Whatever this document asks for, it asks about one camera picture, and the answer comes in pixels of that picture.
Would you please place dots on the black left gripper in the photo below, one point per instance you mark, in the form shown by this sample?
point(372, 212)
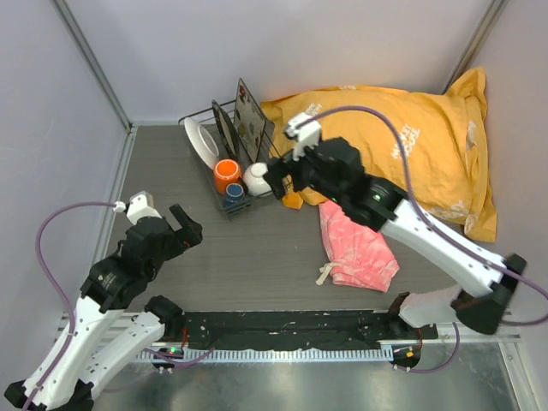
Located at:
point(190, 233)

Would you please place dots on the grey wire dish rack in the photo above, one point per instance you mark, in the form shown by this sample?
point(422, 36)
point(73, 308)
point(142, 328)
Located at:
point(206, 118)

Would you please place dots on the brown checkered rim plate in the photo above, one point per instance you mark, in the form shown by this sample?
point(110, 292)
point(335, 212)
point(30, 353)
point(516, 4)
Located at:
point(226, 131)

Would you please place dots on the pink patterned cloth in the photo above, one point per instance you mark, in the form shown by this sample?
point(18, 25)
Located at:
point(358, 256)

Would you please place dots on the orange glass mug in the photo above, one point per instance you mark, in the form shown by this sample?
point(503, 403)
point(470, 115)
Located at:
point(226, 171)

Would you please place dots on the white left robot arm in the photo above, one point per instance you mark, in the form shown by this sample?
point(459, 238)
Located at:
point(75, 372)

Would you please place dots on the yellow Mickey Mouse pillow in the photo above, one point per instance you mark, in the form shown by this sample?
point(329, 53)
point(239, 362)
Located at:
point(440, 150)

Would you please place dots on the green rimmed white plate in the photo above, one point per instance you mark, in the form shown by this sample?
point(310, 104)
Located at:
point(202, 142)

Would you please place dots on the white slotted cable duct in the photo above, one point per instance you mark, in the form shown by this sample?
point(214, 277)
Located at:
point(298, 356)

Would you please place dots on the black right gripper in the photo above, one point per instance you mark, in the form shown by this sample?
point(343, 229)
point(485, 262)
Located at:
point(278, 168)

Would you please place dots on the dark blue mug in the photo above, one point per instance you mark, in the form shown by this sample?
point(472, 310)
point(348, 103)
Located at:
point(234, 193)

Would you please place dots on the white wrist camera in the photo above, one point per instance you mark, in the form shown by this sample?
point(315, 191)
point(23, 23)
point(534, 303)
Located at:
point(304, 132)
point(139, 206)

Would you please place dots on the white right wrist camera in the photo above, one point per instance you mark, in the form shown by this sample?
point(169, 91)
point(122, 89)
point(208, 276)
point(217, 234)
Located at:
point(304, 132)

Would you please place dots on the white bowl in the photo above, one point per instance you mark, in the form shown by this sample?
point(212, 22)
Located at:
point(254, 179)

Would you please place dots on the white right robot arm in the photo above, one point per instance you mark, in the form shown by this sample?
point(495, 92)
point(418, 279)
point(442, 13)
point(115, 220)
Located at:
point(486, 281)

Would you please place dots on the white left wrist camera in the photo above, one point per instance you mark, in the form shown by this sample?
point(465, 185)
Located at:
point(139, 206)

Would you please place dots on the square floral plate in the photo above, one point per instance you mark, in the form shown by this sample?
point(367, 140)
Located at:
point(251, 125)

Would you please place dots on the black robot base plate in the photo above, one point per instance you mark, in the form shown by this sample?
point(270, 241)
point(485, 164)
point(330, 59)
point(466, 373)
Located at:
point(293, 330)

